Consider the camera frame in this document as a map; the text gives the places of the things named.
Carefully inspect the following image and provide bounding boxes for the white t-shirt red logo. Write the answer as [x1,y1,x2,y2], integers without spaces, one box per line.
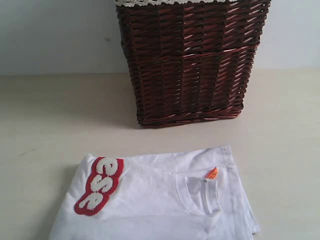
[49,146,260,240]

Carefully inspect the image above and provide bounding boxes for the dark red wicker basket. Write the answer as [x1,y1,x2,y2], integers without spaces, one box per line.
[115,0,271,128]

